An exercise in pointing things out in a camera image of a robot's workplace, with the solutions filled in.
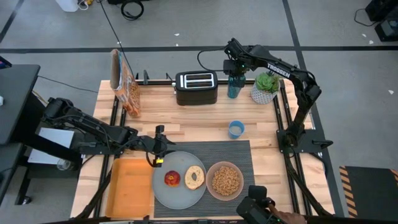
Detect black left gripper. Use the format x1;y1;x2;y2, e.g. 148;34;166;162
136;135;177;156

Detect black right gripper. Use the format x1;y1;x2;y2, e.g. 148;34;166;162
228;58;249;87

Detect teal water bottle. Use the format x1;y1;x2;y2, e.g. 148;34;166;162
227;73;247;100

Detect orange cereal box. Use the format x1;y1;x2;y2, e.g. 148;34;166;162
109;49;142;118

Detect succulent in white pot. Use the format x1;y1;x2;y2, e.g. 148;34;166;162
250;71;280;105

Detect red apple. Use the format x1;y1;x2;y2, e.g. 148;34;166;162
164;170;182;188

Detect halved bagel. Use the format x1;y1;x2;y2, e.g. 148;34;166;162
184;165;206;190

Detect black two-slot toaster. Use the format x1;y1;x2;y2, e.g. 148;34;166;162
172;70;219;106

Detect blue cup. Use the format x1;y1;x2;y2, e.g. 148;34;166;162
228;120;246;140

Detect grey round plate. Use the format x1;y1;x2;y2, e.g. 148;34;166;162
151;151;208;210

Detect tan bowl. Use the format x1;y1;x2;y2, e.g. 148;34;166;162
205;161;245;202

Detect dark grey woven placemat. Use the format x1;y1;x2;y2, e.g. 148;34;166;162
153;139;256;218

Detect orange plastic tray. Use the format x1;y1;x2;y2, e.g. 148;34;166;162
104;158;155;218

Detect cereal pieces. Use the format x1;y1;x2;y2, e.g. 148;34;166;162
211;166;241;197

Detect clear glass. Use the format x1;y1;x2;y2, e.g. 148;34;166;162
57;158;72;171

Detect black side desk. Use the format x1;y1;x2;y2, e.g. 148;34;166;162
0;64;41;146

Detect black equipment case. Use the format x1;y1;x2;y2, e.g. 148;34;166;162
365;0;398;22
374;18;398;43

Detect white plastic bucket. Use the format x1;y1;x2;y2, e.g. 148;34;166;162
55;0;80;12

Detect hazard striped floor mat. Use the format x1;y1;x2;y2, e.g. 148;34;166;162
338;166;398;218

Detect yellow tagged gripper cable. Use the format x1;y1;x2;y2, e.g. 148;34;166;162
146;152;165;169

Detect black table-level camera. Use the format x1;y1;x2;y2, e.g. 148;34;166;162
235;185;280;224

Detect long black floor cable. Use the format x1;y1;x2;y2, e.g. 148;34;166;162
98;0;136;78

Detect black cable loop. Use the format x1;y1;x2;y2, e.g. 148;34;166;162
120;0;145;21

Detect thin black cable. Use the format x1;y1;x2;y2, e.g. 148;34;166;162
354;7;374;27

